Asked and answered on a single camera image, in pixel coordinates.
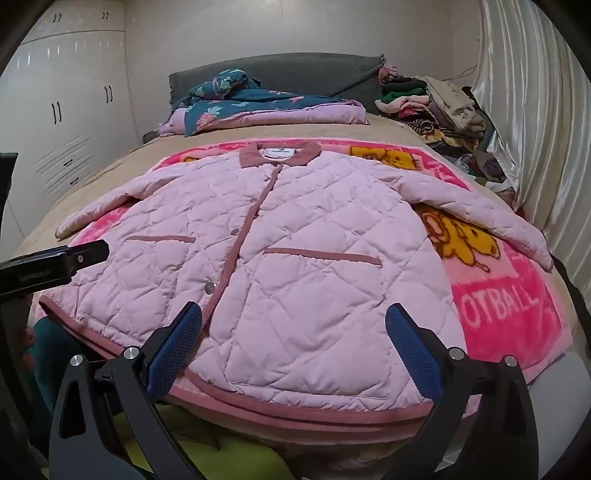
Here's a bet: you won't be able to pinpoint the blue floral quilt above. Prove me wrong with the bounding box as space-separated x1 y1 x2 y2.
159 68 370 138

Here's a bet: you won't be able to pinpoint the person's yellow-green top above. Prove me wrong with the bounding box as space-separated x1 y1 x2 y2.
157 401 296 480

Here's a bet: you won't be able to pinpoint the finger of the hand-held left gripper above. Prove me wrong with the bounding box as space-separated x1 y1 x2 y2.
67 239 110 274

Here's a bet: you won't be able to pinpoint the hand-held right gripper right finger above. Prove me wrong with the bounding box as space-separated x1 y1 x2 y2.
385 302 539 480

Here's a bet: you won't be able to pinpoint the person's left hand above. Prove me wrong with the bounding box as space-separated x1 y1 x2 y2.
18 323 38 370

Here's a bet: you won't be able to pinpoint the pink printed blanket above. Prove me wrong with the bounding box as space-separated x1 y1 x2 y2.
60 138 575 444

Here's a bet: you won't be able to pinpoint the grey padded headboard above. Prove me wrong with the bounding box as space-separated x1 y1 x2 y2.
168 53 386 116

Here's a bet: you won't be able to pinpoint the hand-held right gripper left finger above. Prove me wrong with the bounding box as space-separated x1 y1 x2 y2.
48 301 206 480

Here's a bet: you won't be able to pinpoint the beige bed sheet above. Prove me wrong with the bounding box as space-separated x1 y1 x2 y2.
18 113 561 296

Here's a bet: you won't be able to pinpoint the pink quilted jacket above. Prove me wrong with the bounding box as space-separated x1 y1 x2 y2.
38 141 555 432

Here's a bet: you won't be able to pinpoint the pile of folded clothes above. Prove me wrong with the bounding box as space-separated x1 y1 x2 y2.
374 62 518 204

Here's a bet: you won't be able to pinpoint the white wardrobe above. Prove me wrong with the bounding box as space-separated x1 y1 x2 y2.
0 0 144 245

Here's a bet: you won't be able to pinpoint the person's teal pants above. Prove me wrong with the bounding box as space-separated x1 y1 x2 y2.
30 316 63 444

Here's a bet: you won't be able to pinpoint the white satin curtain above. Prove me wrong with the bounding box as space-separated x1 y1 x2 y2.
471 0 591 324

